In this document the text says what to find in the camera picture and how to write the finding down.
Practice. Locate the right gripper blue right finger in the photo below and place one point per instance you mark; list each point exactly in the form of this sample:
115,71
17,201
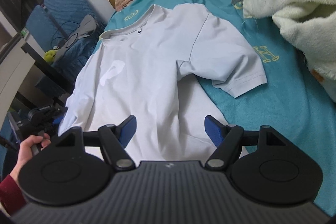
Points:
217,131

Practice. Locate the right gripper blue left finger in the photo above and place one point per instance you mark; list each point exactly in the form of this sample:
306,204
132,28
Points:
121,134

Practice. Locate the white t-shirt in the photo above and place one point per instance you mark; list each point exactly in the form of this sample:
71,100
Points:
150,70

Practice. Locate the red sleeved forearm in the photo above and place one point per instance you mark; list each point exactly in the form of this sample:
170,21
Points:
12,199

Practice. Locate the person's left hand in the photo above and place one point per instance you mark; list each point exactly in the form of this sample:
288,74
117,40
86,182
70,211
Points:
25,153

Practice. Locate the white desk with dark top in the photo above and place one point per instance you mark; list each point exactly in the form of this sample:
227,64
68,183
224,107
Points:
17,58

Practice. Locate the yellow green plush toy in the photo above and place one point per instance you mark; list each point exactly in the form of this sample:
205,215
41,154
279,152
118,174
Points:
50,56

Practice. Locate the blue covered chair front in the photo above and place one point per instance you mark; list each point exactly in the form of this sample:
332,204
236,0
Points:
74,59

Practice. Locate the blue covered chair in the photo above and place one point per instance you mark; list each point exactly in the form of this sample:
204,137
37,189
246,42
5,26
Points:
65,15
74,59

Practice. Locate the grey cloth on chair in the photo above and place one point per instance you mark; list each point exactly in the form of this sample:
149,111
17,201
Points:
86,28

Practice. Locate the blue covered chair rear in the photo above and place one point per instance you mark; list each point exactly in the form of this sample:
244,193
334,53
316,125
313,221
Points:
65,15

